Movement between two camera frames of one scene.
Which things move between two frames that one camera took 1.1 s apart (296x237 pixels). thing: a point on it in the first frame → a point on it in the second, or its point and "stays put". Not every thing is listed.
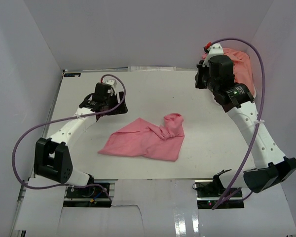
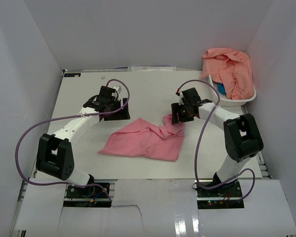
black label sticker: x=72 y=74 stays put
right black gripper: x=201 y=70 → x=176 y=108
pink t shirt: x=163 y=141 stays put
